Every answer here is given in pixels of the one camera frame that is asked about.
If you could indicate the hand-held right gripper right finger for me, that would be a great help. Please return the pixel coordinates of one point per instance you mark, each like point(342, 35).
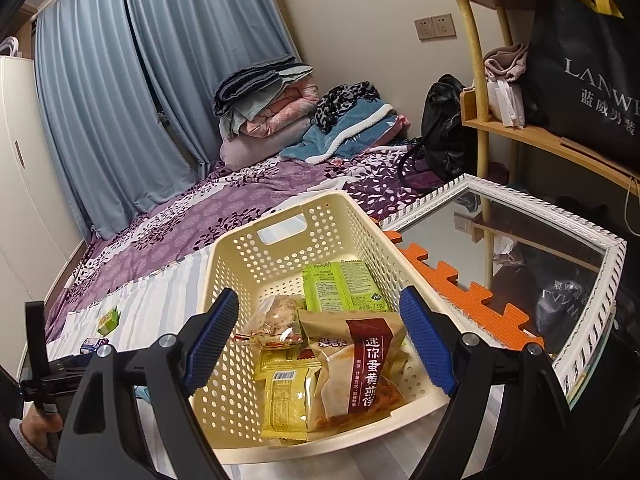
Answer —
point(425, 335)

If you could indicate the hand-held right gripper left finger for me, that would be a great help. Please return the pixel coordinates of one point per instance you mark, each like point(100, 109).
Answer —
point(212, 332)

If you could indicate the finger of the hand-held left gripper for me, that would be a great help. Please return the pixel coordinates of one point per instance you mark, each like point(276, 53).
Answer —
point(80, 362)

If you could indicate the clear bag of crackers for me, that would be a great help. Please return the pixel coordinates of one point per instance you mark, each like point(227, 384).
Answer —
point(275, 322)

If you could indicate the cream perforated plastic basket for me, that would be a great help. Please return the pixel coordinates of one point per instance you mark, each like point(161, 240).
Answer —
point(235, 270)

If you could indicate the brown orange snack bag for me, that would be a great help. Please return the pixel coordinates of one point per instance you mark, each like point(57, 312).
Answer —
point(350, 375)

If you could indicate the large green snack packet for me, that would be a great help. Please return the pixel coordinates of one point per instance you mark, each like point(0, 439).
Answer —
point(345, 285)

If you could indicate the large yellow snack packet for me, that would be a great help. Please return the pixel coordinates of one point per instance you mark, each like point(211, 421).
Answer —
point(287, 405)

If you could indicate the person's left forearm fuzzy sleeve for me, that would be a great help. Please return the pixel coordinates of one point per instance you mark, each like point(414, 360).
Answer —
point(22, 447)

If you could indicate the person's left hand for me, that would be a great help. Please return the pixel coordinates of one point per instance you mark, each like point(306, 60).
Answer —
point(42, 430)

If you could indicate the blue white snack box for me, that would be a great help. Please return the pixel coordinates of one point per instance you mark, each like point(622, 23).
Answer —
point(95, 345)

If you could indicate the small green snack packet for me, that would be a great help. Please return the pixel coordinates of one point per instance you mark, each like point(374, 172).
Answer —
point(108, 322)

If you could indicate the orange foam puzzle mat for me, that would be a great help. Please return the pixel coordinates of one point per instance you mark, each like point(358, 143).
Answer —
point(450, 290)

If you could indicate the striped bed sheet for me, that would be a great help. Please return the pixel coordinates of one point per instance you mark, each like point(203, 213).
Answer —
point(160, 290)

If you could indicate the purple floral bed sheet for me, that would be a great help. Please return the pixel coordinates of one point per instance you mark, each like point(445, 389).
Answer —
point(200, 210)

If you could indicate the white wardrobe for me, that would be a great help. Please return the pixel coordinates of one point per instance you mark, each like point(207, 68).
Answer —
point(35, 200)

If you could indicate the white framed mirror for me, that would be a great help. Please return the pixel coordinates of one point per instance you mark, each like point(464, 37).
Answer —
point(590, 320)

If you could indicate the black handbag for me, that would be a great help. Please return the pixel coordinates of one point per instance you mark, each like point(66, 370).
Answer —
point(445, 130)

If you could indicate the blue fleece blanket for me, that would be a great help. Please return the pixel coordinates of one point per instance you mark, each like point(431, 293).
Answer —
point(345, 135)

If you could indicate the light green folded blanket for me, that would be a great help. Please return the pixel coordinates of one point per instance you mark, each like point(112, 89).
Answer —
point(240, 115)

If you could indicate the wooden corner shelf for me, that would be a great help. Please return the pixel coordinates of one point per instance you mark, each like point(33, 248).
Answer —
point(480, 110)

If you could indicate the pink floral folded quilt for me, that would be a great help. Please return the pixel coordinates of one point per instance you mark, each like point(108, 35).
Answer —
point(290, 105)

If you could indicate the white paper bag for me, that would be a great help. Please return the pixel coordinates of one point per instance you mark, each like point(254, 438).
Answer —
point(507, 102)

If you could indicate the leopard print cloth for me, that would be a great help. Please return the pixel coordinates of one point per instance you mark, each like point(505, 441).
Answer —
point(340, 102)

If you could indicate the dark grey folded blanket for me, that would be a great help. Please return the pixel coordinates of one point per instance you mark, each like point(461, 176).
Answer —
point(255, 80)

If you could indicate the pink cloth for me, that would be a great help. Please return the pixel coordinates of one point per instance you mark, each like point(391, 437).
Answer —
point(507, 60)

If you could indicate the black shopping bag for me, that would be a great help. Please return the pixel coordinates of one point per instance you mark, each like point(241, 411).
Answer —
point(585, 65)

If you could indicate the beige wall socket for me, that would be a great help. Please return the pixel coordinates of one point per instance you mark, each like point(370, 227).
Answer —
point(424, 29)
point(444, 25)

